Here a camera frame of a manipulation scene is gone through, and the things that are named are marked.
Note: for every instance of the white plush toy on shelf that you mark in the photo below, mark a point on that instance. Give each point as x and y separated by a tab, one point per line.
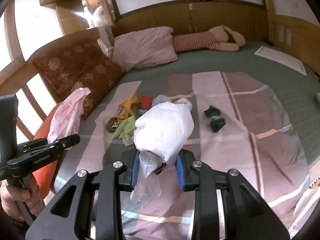
99	17

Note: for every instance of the dark green wrapper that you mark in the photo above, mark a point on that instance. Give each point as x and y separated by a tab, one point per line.
215	121

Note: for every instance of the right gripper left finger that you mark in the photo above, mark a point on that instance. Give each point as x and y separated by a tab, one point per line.
85	196

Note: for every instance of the wooden bed headboard rail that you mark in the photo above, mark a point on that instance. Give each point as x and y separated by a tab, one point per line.
14	77

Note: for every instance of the orange carrot plush pillow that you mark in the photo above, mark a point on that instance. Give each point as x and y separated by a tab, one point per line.
47	162

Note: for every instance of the plaid pink grey blanket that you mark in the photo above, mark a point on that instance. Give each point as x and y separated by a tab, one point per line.
258	138

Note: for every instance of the white laundry basket trash bin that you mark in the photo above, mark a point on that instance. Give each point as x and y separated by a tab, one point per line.
304	208

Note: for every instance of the pink plastic bag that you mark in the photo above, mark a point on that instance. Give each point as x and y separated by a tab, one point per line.
66	119

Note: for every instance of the white flat board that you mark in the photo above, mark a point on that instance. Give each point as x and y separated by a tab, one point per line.
281	58

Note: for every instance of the red cigarette box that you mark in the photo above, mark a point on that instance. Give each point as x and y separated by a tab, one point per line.
145	102

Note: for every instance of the light blue cloth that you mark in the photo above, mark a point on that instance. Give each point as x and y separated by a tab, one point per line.
156	101

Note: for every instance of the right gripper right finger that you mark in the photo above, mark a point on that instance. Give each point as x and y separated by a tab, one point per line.
246	214

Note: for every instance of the yellow chip bag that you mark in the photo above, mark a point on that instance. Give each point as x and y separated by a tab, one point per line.
128	108

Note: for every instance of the pink pillow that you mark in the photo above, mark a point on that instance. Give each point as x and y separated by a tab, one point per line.
145	48

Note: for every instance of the green bed mattress sheet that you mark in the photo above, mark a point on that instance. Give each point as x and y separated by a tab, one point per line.
296	92

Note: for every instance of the brown floral cushion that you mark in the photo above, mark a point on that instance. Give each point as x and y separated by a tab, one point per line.
80	65

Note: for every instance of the striped plush dog toy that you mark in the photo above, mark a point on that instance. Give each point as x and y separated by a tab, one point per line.
220	38

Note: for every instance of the person left hand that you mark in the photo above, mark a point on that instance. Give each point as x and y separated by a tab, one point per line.
10	195

